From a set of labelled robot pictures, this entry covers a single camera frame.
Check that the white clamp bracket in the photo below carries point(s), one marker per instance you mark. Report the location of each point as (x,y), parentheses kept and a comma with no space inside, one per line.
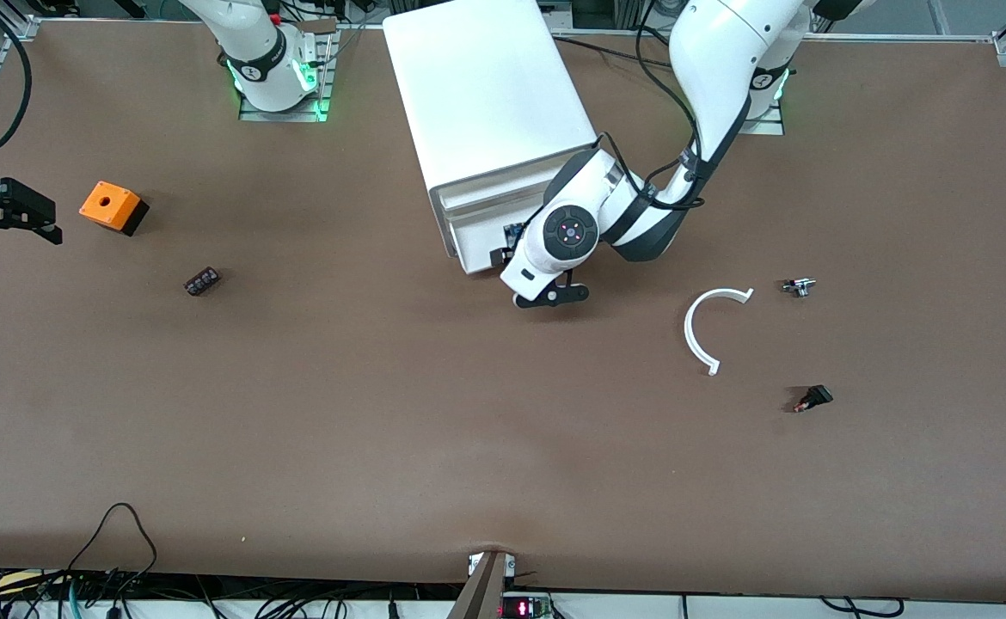
(475,563)

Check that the yellow tag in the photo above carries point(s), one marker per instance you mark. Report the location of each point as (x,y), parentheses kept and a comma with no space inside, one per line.
(17,582)

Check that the white drawer cabinet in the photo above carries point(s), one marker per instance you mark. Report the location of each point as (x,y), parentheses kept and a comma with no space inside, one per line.
(486,86)

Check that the red LED display module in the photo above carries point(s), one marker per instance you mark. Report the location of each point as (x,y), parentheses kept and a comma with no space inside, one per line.
(524,609)

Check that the brown camera stand pole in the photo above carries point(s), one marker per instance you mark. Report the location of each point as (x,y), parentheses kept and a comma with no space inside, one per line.
(481,597)

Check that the white curved plastic arc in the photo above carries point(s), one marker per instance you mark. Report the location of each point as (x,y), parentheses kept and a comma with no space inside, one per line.
(690,331)

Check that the orange box with black base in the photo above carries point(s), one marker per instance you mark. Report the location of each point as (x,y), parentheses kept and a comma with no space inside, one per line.
(107,206)

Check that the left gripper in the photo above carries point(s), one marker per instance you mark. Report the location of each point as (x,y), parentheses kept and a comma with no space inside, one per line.
(497,257)

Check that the small metal connector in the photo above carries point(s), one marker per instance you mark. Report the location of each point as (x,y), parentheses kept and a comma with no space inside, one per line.
(799,286)

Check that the black rocker switch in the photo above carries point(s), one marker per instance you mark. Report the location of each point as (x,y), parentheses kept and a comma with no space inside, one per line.
(817,396)

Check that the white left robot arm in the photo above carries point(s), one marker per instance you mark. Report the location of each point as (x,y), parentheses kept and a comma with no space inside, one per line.
(726,52)

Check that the black terminal block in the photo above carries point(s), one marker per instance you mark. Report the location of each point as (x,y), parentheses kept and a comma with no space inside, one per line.
(202,282)

